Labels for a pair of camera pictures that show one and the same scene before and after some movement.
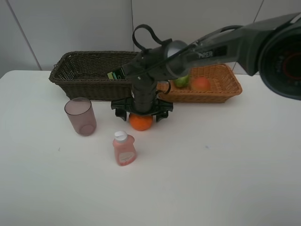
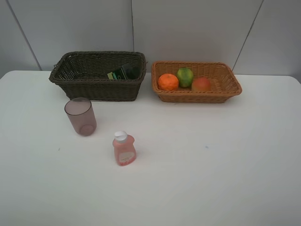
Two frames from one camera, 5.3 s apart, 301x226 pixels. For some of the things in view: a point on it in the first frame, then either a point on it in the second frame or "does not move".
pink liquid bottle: x=125 y=151 does not move
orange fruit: x=140 y=122 -> x=168 y=82
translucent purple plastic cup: x=81 y=114 does not move
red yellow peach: x=201 y=84 does not move
